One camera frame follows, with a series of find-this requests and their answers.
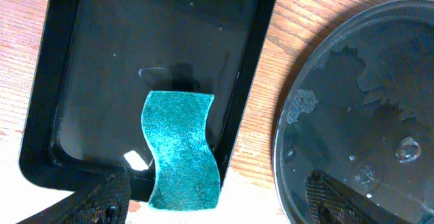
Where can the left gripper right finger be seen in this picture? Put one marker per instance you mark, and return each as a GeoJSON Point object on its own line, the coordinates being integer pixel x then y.
{"type": "Point", "coordinates": [332, 202]}

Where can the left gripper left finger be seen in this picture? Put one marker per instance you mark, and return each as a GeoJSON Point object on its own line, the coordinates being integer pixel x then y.
{"type": "Point", "coordinates": [104, 201]}

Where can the green sponge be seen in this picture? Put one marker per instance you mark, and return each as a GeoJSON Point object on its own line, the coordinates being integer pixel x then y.
{"type": "Point", "coordinates": [187, 177]}

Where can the black round tray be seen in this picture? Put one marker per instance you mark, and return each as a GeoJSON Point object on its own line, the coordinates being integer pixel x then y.
{"type": "Point", "coordinates": [361, 110]}

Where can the black rectangular tray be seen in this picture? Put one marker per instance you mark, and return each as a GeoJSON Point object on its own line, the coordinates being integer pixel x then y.
{"type": "Point", "coordinates": [99, 59]}

